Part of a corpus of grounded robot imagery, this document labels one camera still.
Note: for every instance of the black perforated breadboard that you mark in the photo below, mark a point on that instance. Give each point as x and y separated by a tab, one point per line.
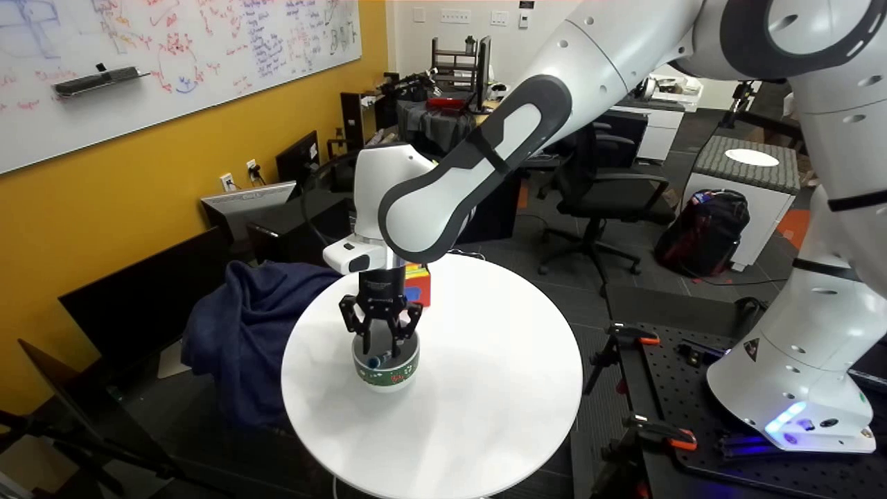
681	390

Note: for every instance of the black angled stand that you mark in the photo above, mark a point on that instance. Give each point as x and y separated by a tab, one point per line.
55	390

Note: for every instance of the white flat panel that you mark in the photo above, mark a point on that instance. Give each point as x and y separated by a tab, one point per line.
250	199

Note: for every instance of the whiteboard with writing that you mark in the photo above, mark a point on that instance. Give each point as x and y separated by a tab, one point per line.
184	64

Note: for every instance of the red box with cards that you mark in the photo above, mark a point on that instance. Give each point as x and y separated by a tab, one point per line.
418	289

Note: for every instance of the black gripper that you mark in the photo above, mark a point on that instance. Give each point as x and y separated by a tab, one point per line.
386	291

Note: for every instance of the navy blue cloth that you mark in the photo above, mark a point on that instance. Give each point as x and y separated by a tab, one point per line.
238	343

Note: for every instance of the black metal rack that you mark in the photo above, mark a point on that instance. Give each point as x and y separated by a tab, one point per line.
460	63

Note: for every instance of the black monitor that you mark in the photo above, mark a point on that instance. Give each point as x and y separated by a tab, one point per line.
300	160

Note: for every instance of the white cabinet with gray top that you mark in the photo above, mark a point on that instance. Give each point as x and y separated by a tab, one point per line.
770	217

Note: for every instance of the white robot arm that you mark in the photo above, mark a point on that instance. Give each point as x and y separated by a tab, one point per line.
572	64

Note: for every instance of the orange and black clamp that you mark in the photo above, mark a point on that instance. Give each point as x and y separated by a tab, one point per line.
659	440
626	343

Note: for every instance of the black office chair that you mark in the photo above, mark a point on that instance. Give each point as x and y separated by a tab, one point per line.
609	194

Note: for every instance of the black backpack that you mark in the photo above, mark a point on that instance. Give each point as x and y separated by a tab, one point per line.
702	230

